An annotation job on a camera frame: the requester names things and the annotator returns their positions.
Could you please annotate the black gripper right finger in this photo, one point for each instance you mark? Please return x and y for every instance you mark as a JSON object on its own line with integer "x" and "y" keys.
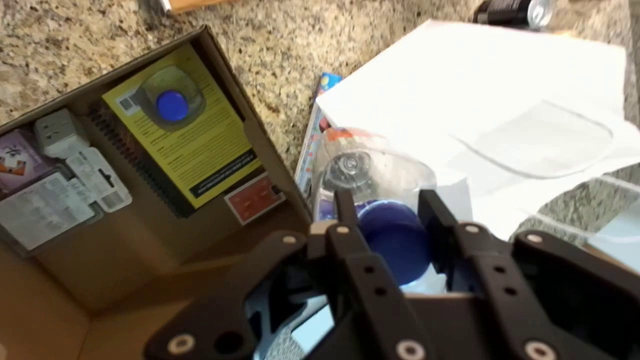
{"x": 506, "y": 287}

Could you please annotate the white paper bag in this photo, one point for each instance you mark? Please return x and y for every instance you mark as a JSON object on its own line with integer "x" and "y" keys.
{"x": 501, "y": 87}

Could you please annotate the brown shallow cardboard tray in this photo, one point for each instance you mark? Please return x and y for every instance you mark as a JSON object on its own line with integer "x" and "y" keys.
{"x": 192, "y": 5}

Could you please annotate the white cardboard box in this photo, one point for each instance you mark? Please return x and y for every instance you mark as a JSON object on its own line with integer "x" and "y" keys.
{"x": 133, "y": 266}

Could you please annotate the yellow book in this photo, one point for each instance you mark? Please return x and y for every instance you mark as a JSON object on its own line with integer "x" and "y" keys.
{"x": 192, "y": 153}

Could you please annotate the purple printed package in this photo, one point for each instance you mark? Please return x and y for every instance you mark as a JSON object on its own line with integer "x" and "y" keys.
{"x": 21, "y": 163}

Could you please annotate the blue white flat package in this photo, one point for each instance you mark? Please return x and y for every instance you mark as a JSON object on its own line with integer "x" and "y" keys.
{"x": 312, "y": 143}

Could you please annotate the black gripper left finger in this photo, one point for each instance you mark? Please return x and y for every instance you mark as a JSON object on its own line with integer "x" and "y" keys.
{"x": 373, "y": 300}

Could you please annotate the white card package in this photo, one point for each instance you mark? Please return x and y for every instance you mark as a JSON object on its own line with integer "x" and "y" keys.
{"x": 80, "y": 160}

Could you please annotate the red card box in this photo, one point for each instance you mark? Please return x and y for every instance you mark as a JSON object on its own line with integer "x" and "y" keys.
{"x": 254, "y": 198}

